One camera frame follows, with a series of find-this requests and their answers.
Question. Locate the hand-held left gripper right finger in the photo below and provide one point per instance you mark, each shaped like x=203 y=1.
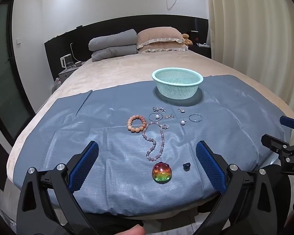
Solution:
x=210 y=166

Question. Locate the rainbow glass dome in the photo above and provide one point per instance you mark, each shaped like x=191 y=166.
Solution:
x=162 y=172

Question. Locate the grey pillows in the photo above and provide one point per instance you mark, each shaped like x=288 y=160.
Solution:
x=112 y=39

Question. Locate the dark glass door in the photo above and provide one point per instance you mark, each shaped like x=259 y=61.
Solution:
x=5 y=78

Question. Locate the teal plastic basket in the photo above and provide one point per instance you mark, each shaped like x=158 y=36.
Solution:
x=177 y=83

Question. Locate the black headboard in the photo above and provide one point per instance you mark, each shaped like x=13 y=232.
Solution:
x=63 y=44

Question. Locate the cream curtain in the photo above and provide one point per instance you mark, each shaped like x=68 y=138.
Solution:
x=254 y=41

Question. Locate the dark nightstand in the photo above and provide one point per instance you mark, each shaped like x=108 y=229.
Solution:
x=201 y=51

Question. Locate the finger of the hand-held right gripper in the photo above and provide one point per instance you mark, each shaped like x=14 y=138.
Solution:
x=288 y=122
x=274 y=143

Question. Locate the silver hoop earring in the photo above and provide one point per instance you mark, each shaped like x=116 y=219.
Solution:
x=190 y=118

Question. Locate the brown teddy bear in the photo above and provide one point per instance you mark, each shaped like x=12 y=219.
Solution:
x=186 y=38

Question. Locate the small dark blue earring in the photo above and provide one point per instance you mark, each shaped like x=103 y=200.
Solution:
x=186 y=166

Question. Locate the crystal drop earring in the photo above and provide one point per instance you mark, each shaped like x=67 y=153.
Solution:
x=170 y=116

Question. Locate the clear plastic bottle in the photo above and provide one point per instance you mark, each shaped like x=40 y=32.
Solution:
x=57 y=84

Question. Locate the blue cloth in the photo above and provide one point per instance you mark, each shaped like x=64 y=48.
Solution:
x=112 y=164

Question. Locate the grey nightstand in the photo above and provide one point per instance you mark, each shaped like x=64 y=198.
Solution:
x=66 y=74

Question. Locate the person's left hand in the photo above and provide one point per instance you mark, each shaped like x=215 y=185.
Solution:
x=132 y=230

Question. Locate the pearl earring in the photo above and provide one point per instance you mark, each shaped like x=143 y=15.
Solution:
x=183 y=122

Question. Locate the pink frilled pillow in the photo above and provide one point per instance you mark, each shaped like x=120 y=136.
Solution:
x=159 y=35
x=161 y=47

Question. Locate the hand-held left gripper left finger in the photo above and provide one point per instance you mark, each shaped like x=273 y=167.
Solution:
x=84 y=166

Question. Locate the silver hoop with pearl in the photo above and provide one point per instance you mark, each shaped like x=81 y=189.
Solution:
x=156 y=116

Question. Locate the white electric kettle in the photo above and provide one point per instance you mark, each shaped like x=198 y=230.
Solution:
x=66 y=61

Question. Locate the white item on nightstand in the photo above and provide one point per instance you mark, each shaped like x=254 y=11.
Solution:
x=202 y=45

